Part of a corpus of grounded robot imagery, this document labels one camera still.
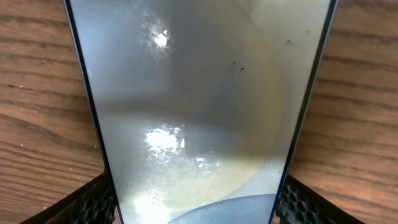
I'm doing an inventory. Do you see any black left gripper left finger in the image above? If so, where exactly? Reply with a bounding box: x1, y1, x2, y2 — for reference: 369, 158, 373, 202
21, 172, 116, 224

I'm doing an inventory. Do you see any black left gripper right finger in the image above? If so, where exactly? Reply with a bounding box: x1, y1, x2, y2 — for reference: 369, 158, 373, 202
275, 175, 364, 224

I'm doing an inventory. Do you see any Samsung Galaxy smartphone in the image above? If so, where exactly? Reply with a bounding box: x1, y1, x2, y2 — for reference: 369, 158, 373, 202
64, 0, 338, 223

